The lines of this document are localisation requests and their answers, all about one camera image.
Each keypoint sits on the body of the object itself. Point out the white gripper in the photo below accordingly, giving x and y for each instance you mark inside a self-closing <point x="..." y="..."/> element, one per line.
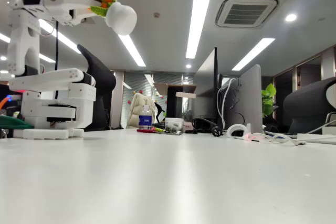
<point x="61" y="4"/>

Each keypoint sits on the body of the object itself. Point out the crochet sunflower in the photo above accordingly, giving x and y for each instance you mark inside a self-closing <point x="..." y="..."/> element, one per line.
<point x="122" y="18"/>

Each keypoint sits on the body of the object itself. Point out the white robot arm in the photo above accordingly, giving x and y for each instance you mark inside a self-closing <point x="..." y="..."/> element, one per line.
<point x="78" y="95"/>

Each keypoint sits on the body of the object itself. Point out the long ceiling strip light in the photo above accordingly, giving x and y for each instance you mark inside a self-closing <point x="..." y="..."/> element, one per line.
<point x="131" y="49"/>
<point x="200" y="11"/>
<point x="69" y="43"/>
<point x="253" y="54"/>
<point x="47" y="58"/>

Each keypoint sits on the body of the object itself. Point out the ceiling smoke detector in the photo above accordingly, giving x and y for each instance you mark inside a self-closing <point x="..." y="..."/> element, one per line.
<point x="156" y="15"/>

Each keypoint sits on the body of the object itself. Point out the black mesh office chair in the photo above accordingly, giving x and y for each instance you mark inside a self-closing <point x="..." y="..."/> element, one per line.
<point x="102" y="82"/>
<point x="307" y="103"/>

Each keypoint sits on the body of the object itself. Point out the open brown cardboard box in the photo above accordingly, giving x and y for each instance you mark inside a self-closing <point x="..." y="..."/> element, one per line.
<point x="164" y="87"/>

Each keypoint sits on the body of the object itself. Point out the clear water bottle blue label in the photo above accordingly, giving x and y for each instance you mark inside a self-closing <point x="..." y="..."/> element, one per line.
<point x="145" y="120"/>

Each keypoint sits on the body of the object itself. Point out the dark green tray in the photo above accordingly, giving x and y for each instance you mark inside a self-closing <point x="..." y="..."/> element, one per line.
<point x="13" y="123"/>

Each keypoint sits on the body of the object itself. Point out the white flat box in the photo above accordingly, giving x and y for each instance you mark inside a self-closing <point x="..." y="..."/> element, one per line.
<point x="185" y="95"/>

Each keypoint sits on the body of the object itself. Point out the red pen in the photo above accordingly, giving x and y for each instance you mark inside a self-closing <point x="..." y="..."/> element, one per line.
<point x="145" y="130"/>

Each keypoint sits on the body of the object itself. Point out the green yellow marker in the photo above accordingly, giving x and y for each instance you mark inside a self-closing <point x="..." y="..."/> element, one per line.
<point x="158" y="129"/>

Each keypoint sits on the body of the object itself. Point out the clear plastic parts box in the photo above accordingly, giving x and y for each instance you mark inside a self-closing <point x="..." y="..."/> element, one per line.
<point x="173" y="125"/>

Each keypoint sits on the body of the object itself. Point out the small pink box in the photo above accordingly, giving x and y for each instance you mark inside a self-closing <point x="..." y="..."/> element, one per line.
<point x="187" y="125"/>

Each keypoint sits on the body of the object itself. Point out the ceiling air conditioner vent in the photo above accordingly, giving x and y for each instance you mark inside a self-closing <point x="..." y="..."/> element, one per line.
<point x="245" y="14"/>

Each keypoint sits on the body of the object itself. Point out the grey computer monitor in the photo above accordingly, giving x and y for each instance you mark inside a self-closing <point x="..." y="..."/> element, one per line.
<point x="249" y="98"/>

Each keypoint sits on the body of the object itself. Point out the white tape roll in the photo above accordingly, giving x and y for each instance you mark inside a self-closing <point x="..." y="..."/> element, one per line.
<point x="236" y="126"/>

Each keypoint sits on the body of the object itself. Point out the green leafy plant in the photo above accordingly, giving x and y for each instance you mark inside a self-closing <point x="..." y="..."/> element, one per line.
<point x="267" y="98"/>

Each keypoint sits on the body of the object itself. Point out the round ceiling downlight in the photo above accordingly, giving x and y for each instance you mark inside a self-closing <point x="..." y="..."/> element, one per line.
<point x="291" y="17"/>

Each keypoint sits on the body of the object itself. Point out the pink soft strip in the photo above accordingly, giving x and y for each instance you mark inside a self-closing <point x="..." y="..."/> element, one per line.
<point x="249" y="137"/>

